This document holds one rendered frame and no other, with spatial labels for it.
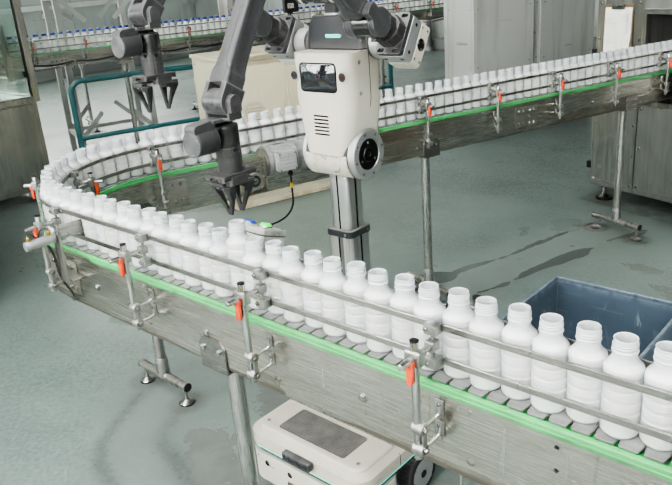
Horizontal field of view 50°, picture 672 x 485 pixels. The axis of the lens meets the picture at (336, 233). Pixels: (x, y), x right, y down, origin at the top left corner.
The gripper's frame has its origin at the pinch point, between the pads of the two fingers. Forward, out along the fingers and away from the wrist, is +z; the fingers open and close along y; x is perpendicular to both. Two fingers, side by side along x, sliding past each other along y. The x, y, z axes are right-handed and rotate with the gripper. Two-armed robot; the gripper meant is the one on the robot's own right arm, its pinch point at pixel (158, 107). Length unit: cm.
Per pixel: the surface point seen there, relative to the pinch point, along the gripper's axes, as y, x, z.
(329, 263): 17, 75, 24
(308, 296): 18, 69, 32
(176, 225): 15.6, 22.5, 25.5
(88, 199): 15.4, -18.7, 24.9
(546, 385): 19, 123, 34
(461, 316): 17, 106, 27
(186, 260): 17.9, 27.9, 33.0
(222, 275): 17, 41, 34
